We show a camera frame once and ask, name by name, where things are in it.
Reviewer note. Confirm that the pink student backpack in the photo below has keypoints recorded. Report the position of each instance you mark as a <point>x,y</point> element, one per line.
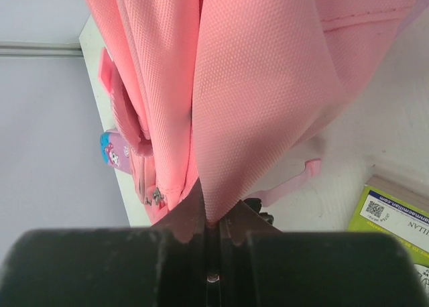
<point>217,91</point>

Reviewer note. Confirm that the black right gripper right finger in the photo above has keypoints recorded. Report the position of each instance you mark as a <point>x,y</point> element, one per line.
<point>263,266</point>

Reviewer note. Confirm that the aluminium frame rail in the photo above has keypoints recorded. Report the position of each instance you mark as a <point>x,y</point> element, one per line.
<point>26,49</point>

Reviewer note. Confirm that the green comic paperback book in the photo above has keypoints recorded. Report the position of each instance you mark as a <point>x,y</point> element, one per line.
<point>387,207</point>

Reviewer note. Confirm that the pink cartoon pencil case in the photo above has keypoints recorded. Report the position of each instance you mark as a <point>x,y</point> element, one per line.
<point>115,150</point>

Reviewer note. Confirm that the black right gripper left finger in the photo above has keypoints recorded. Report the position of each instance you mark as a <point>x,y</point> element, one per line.
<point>162,265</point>

